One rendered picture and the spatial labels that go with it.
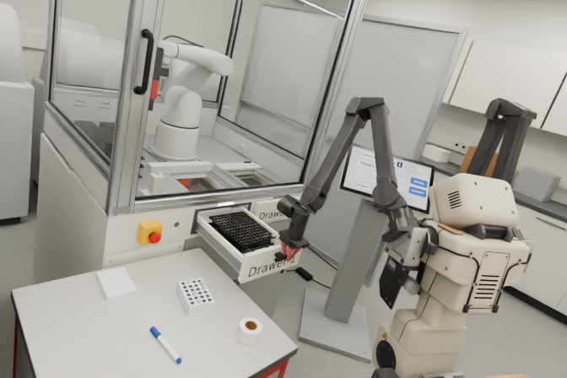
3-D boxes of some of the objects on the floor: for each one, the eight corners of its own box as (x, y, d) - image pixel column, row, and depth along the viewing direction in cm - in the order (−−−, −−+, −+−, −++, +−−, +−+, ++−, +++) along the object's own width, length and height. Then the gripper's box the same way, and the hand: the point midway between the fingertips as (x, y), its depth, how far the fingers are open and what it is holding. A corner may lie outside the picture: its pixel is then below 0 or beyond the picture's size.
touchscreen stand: (369, 364, 211) (433, 212, 182) (298, 340, 214) (348, 187, 185) (364, 310, 259) (413, 183, 230) (305, 291, 262) (346, 164, 233)
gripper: (282, 217, 124) (271, 254, 129) (302, 232, 118) (289, 271, 122) (294, 214, 129) (283, 251, 134) (315, 229, 123) (303, 266, 127)
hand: (287, 258), depth 128 cm, fingers closed
